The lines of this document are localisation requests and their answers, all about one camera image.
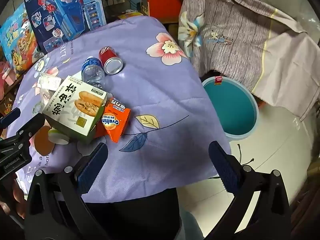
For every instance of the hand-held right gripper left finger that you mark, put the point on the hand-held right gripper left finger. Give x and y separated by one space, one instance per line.
92 167

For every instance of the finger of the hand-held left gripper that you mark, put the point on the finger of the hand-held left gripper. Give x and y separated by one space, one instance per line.
10 117
30 128

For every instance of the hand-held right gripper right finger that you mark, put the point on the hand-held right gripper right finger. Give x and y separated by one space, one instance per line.
222 167

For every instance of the green and white small bottle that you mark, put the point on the green and white small bottle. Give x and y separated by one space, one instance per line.
60 138

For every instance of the green and white food box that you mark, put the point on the green and white food box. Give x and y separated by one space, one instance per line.
72 105

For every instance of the orange snack packet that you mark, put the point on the orange snack packet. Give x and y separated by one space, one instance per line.
115 123

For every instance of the teal plastic bin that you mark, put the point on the teal plastic bin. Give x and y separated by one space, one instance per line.
232 110

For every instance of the clear plastic water bottle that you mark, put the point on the clear plastic water bottle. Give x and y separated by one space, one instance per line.
92 73

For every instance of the red soda can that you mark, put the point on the red soda can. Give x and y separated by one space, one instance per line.
110 60

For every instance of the person's left hand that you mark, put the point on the person's left hand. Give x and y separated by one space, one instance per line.
18 195

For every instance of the pink toy box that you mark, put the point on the pink toy box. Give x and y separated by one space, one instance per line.
8 76

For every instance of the clear plastic wrapper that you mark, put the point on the clear plastic wrapper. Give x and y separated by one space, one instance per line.
47 83

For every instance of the dark cloth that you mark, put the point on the dark cloth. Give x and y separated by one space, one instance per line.
135 215

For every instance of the light blue toy box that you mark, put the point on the light blue toy box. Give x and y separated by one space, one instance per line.
17 42

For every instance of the small red tag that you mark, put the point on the small red tag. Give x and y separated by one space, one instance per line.
218 80

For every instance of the dark blue toy box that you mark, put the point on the dark blue toy box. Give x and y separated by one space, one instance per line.
65 12

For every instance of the grey floral cloth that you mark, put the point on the grey floral cloth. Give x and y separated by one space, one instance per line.
237 30

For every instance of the yellow printed box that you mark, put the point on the yellow printed box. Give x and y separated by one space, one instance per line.
130 15

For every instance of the clear plastic bag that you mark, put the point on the clear plastic bag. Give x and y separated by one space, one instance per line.
307 17

